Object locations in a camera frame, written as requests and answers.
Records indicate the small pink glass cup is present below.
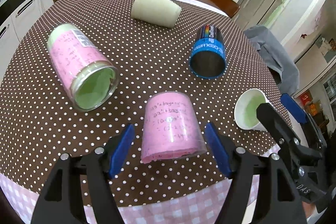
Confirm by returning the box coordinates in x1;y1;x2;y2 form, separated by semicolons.
141;92;207;164

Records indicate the white paper cup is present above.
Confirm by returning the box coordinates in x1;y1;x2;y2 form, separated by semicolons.
234;88;270;131

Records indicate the blue black metal cup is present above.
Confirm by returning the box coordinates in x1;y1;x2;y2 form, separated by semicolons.
189;24;227;79

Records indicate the cream plastic cup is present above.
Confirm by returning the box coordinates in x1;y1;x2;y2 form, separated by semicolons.
131;0;182;28

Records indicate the grey jacket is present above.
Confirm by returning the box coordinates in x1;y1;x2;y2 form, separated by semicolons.
243;26;299;96

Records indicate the brown polka dot tablecloth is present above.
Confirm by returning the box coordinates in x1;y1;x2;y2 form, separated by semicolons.
1;0;288;206

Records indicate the large pink green jar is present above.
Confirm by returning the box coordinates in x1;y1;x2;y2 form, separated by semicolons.
47;23;120;111

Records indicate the right wooden chair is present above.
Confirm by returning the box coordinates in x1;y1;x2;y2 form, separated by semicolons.
210;0;240;18

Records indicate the white cabinet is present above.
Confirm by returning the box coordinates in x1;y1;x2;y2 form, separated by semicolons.
1;0;42;77

